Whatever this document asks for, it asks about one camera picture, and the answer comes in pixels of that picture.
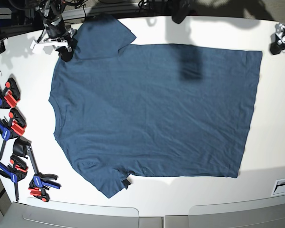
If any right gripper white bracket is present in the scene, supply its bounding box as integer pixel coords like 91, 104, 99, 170
30, 28, 77, 62

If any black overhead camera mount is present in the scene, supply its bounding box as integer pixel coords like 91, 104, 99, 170
171, 0, 193, 24

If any grey chair backrest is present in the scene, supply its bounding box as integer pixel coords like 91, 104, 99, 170
0, 202, 139, 228
188, 195, 285, 228

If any blue T-shirt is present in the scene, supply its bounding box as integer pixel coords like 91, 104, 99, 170
49, 15, 263, 198

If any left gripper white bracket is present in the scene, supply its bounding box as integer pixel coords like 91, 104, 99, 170
269, 23, 285, 55

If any blue red bar clamp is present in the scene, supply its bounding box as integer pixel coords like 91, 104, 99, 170
0, 107, 26, 160
0, 77, 20, 109
13, 138, 61, 202
0, 154, 28, 202

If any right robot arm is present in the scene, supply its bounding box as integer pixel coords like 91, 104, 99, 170
30, 0, 77, 62

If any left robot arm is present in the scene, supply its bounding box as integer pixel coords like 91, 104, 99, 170
269, 23, 285, 55

